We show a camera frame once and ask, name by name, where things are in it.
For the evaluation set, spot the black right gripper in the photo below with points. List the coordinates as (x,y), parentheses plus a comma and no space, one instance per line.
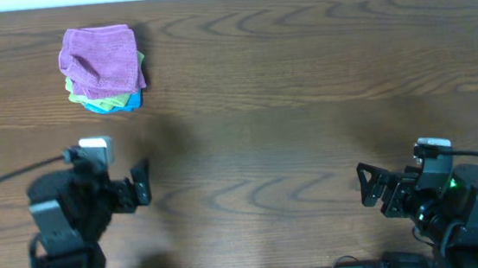
(400,187)

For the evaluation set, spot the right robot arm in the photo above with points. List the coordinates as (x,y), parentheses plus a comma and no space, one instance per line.
(455,239)

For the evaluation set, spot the purple microfiber cloth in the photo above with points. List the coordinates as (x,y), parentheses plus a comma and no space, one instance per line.
(102,62)

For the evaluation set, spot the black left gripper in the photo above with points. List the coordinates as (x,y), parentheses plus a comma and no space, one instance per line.
(126,187)

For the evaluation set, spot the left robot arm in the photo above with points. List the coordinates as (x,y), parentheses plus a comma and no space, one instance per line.
(72,209)

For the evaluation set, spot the folded blue cloth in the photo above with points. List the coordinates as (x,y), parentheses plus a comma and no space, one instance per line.
(118,103)

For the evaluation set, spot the folded green cloth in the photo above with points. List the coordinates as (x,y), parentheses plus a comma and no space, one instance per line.
(77,96)

